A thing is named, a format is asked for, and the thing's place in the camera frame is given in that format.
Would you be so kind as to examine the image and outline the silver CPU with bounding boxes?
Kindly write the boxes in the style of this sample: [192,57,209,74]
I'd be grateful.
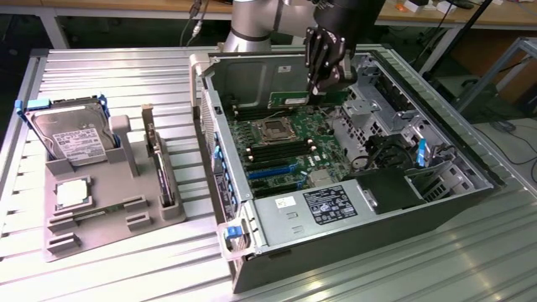
[56,180,94,209]

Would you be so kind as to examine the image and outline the CPU socket with metal frame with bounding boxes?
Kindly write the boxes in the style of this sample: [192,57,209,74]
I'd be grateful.
[250,117,292,146]

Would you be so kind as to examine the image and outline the black wire bundle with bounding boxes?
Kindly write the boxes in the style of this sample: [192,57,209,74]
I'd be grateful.
[350,134,417,172]

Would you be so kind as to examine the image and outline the green motherboard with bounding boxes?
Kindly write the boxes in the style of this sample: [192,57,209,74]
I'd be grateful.
[228,105,354,203]

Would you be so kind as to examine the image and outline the aluminium profile frame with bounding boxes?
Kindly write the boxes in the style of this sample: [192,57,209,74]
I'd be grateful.
[456,36,537,115]

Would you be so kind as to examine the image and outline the blue expansion slot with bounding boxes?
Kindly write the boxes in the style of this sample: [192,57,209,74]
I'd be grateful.
[246,165,292,181]

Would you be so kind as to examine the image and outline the grey parts rack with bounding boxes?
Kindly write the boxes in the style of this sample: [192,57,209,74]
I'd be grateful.
[41,115,194,264]

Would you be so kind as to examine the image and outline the black expansion slot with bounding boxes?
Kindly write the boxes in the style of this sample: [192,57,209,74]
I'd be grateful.
[250,183,296,198]
[244,160,290,173]

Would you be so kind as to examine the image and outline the silver chipset heatsink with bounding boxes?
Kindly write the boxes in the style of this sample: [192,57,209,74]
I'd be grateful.
[308,171,337,190]

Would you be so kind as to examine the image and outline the silver power supply unit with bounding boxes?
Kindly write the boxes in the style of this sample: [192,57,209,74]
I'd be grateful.
[250,181,381,250]

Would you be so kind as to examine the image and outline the black slanted pole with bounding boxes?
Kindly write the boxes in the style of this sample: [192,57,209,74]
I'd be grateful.
[454,0,497,79]

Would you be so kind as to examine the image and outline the blue disk bay lever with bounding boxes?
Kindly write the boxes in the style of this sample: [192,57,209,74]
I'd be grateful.
[416,139,429,168]

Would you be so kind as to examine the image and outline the grey hanging cable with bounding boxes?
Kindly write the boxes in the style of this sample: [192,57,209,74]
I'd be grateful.
[178,0,208,48]

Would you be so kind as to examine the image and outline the cables on floor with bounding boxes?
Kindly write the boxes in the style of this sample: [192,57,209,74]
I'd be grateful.
[487,118,537,165]

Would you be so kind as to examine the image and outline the wooden desk with white frame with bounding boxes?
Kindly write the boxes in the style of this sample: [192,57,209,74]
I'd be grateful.
[373,0,537,74]
[0,0,236,50]

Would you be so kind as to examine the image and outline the hard disk in blue carrier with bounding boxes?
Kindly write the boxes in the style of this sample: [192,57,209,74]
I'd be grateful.
[14,91,117,167]

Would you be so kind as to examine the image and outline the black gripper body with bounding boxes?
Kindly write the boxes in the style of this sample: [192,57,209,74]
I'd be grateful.
[313,0,386,57]

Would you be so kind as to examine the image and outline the silver disk bay cage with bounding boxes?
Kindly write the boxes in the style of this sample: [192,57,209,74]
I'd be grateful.
[338,52,420,144]

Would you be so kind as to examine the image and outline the black RAM slot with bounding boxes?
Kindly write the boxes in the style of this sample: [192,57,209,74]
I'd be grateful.
[248,146,316,159]
[234,115,277,123]
[248,143,316,155]
[232,109,294,116]
[250,150,317,162]
[246,139,314,152]
[234,112,293,120]
[232,107,294,113]

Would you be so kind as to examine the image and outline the graphics card with metal bracket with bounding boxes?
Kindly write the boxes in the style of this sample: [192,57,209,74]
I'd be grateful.
[140,103,177,209]

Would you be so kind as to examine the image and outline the green RAM stick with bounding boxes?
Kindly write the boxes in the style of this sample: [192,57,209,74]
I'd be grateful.
[72,204,128,218]
[268,89,352,107]

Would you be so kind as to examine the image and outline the black open PC case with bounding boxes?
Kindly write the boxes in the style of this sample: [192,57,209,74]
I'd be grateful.
[188,50,507,295]

